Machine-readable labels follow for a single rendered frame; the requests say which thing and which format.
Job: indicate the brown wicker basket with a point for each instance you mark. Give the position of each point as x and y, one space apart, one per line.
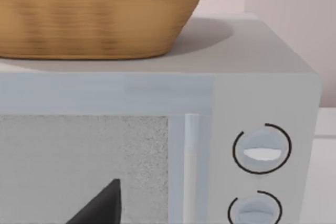
86 14

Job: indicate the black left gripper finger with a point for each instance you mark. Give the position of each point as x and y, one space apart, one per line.
105 205

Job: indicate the pale microwave oven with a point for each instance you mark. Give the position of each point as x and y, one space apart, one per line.
262 90

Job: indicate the pale microwave knob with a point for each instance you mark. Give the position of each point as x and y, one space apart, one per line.
262 148
256 209

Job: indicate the pale microwave door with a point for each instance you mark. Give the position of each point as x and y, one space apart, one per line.
105 142

